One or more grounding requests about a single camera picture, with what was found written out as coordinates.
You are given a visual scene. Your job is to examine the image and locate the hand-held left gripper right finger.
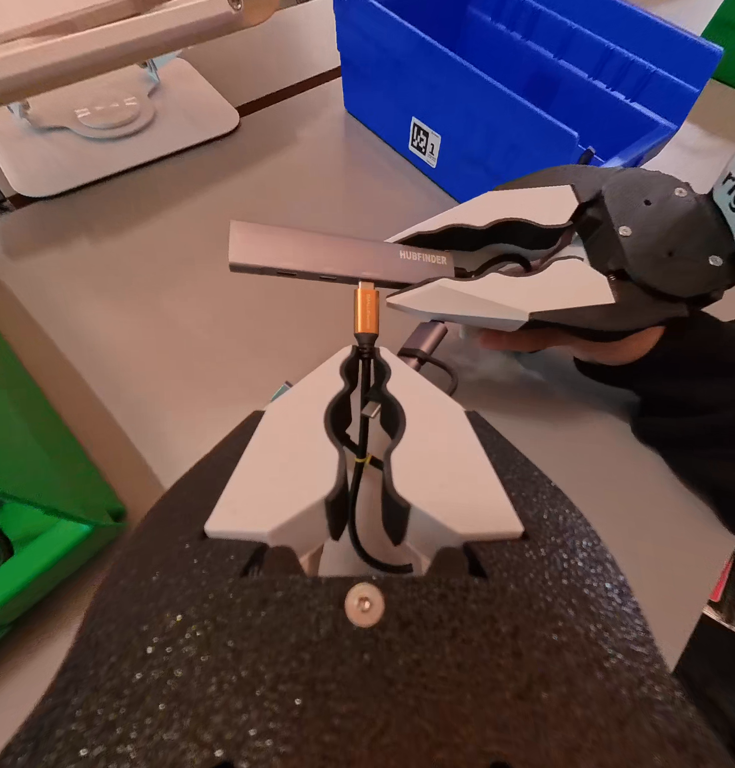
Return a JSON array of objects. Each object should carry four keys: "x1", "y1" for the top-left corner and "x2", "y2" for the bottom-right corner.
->
[{"x1": 372, "y1": 346, "x2": 527, "y2": 572}]

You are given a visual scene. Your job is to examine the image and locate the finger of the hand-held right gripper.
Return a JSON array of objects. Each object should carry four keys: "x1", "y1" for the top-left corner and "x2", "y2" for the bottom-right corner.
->
[
  {"x1": 385, "y1": 255, "x2": 619, "y2": 332},
  {"x1": 384, "y1": 184, "x2": 582, "y2": 256}
]

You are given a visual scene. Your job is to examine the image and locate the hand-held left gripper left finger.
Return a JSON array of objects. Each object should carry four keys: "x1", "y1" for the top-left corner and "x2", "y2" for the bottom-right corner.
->
[{"x1": 204, "y1": 345, "x2": 361, "y2": 576}]

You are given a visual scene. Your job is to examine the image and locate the blue storage bin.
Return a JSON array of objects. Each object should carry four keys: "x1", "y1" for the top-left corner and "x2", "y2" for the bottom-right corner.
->
[{"x1": 333, "y1": 0, "x2": 724, "y2": 204}]

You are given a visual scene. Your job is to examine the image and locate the black cable with yellow tie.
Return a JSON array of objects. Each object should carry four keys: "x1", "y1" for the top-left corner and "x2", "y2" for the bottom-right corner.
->
[{"x1": 328, "y1": 281, "x2": 417, "y2": 576}]

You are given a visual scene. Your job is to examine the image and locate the grey USB hub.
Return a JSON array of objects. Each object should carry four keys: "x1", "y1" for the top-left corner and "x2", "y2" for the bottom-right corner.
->
[{"x1": 228, "y1": 220, "x2": 464, "y2": 397}]

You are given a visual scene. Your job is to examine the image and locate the green divided storage bin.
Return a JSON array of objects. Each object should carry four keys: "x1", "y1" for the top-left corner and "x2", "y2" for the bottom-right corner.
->
[{"x1": 0, "y1": 309, "x2": 127, "y2": 652}]

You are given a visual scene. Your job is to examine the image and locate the person's right forearm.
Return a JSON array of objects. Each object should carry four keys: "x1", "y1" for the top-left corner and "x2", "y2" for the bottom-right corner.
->
[{"x1": 574, "y1": 312, "x2": 735, "y2": 541}]

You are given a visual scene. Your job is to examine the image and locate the person's right hand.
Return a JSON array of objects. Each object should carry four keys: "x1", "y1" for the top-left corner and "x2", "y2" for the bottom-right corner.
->
[{"x1": 478, "y1": 324, "x2": 668, "y2": 368}]

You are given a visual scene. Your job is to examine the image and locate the wooden document stand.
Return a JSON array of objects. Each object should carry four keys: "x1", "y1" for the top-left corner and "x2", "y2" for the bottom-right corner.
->
[{"x1": 0, "y1": 0, "x2": 284, "y2": 199}]

